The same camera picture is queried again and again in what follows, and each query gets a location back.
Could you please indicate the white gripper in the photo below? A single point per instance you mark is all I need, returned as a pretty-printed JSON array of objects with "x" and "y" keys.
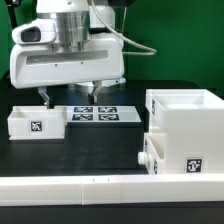
[{"x": 38, "y": 65}]

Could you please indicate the white drawer box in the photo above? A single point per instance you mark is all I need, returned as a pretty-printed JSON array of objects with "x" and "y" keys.
[
  {"x": 152, "y": 155},
  {"x": 37, "y": 123}
]

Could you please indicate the white drawer box front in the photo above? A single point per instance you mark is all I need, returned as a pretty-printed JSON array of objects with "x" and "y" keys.
[{"x": 152, "y": 155}]

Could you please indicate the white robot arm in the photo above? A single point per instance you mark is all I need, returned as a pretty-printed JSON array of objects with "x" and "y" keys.
[{"x": 64, "y": 45}]

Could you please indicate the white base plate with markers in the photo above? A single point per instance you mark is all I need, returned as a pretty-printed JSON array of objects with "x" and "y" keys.
[{"x": 100, "y": 114}]

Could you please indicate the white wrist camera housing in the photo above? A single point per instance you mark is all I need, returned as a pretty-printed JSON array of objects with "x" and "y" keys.
[{"x": 39, "y": 31}]

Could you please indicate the black camera stand pole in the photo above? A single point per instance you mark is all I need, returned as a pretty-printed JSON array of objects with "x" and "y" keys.
[{"x": 11, "y": 6}]

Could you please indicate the white drawer frame cabinet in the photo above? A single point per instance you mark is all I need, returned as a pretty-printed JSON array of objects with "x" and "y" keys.
[{"x": 192, "y": 121}]

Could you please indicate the white front rail barrier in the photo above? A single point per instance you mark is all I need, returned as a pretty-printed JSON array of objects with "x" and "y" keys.
[{"x": 110, "y": 189}]

